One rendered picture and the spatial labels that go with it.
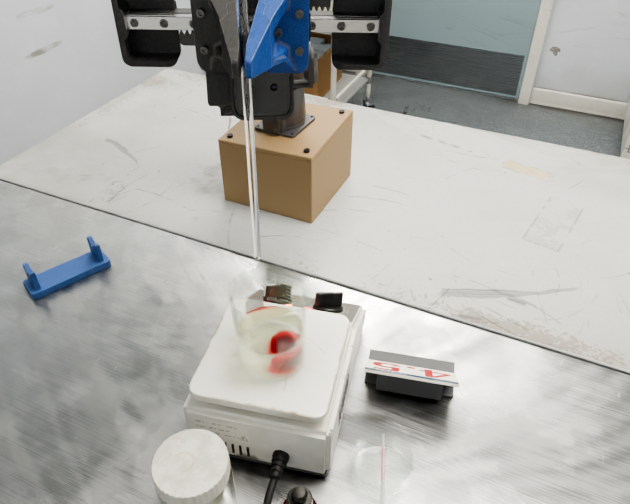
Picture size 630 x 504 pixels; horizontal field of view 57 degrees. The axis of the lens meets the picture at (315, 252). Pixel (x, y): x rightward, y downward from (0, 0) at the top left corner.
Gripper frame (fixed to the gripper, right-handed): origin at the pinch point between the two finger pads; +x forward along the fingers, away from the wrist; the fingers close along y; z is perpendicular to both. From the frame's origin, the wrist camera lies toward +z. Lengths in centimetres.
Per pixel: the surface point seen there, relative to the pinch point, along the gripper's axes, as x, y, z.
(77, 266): -19.0, 24.9, 34.9
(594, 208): -33, -45, 35
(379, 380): -0.5, -11.1, 33.2
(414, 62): -291, -63, 115
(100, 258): -19.9, 22.2, 34.3
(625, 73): -246, -162, 102
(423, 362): -4.1, -16.2, 34.7
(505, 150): -50, -37, 35
